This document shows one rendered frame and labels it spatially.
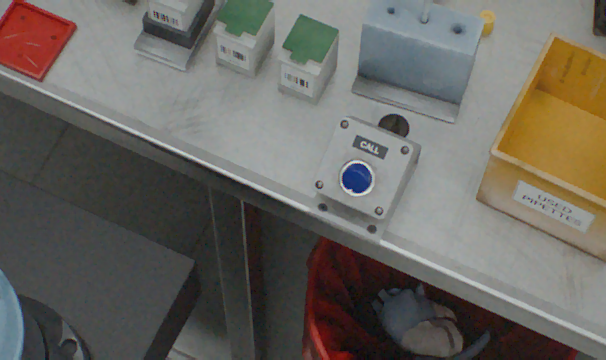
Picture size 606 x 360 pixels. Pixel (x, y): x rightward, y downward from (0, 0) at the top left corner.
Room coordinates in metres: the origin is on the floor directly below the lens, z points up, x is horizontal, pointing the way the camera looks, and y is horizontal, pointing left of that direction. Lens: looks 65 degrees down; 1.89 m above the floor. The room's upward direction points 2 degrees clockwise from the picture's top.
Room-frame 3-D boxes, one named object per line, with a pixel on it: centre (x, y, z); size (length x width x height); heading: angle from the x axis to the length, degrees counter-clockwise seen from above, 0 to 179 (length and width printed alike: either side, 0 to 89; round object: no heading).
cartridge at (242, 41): (0.60, 0.05, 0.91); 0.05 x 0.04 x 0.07; 156
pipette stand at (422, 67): (0.58, -0.10, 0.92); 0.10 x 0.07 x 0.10; 72
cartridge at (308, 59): (0.58, 0.00, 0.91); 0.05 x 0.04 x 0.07; 156
